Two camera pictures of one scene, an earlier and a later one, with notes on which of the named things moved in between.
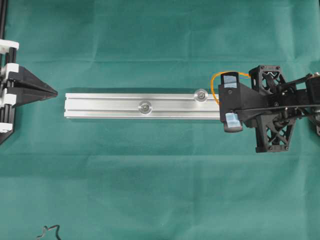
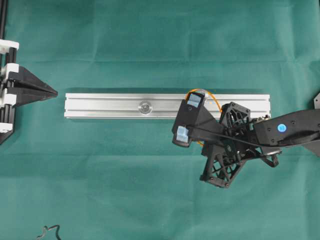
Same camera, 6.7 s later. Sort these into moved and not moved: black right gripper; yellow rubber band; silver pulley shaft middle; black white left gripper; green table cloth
Moved: yellow rubber band; black right gripper
Not moved: black white left gripper; green table cloth; silver pulley shaft middle
